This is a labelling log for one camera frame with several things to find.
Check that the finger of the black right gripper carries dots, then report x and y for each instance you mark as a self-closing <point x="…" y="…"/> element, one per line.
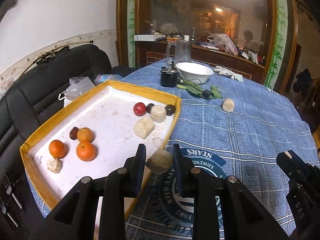
<point x="294" y="167"/>

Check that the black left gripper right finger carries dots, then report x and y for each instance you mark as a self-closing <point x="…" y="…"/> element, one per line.
<point x="223" y="208"/>

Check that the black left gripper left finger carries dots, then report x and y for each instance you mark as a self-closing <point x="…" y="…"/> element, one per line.
<point x="74" y="216"/>

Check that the orange tangerine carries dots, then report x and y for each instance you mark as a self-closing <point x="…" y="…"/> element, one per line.
<point x="57" y="149"/>
<point x="85" y="134"/>
<point x="86" y="151"/>

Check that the dark red jujube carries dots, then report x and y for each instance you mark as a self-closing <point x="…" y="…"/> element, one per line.
<point x="73" y="133"/>

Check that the white foam cube small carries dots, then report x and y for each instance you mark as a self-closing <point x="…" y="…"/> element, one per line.
<point x="158" y="142"/>

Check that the beige foam chunk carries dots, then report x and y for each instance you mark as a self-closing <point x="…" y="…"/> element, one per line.
<point x="144" y="127"/>

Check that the red apple ball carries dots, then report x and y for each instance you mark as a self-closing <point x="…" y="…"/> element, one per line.
<point x="139" y="109"/>

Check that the dark brown round fruit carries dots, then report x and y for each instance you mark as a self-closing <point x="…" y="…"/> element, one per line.
<point x="170" y="109"/>

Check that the beige foam round piece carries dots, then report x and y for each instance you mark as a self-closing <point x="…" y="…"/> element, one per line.
<point x="158" y="113"/>

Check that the beige foam lump in tray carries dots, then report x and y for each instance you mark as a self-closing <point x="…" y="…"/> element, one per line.
<point x="54" y="165"/>

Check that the blue plaid tablecloth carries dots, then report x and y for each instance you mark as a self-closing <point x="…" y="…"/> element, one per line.
<point x="243" y="143"/>

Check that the orange tangerine in tray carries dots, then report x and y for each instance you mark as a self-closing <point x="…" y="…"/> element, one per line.
<point x="57" y="149"/>

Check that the dark jacket on chair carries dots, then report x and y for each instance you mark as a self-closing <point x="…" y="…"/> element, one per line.
<point x="303" y="83"/>

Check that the large beige foam cylinder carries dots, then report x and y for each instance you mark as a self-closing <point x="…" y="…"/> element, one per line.
<point x="228" y="105"/>

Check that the yellow cardboard tray box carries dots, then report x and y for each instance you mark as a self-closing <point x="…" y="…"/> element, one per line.
<point x="107" y="110"/>

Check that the light green cloth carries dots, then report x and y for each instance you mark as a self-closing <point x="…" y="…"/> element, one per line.
<point x="238" y="77"/>

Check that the green fabric leaves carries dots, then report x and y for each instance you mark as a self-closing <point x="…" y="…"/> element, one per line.
<point x="197" y="89"/>

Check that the small black adapter box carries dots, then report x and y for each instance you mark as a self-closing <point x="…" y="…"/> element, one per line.
<point x="206" y="94"/>

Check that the white work glove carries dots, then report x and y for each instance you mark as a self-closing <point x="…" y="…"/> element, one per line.
<point x="224" y="72"/>

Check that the black leather sofa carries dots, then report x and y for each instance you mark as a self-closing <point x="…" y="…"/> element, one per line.
<point x="29" y="102"/>

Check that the white enamel basin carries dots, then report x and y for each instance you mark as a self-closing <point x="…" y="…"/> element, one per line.
<point x="194" y="72"/>

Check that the dark small round fruit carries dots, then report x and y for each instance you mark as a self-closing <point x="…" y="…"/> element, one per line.
<point x="149" y="107"/>

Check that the clear plastic bag on sofa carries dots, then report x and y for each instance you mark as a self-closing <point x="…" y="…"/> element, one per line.
<point x="77" y="87"/>

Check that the pink plastic bag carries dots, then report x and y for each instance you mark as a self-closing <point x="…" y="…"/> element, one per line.
<point x="223" y="41"/>

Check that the black cube device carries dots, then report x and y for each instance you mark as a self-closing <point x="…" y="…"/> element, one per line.
<point x="169" y="78"/>

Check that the clear plastic pitcher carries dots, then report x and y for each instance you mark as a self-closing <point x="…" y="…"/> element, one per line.
<point x="182" y="51"/>

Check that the wooden counter shelf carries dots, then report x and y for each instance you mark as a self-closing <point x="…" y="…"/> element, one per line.
<point x="148" y="52"/>

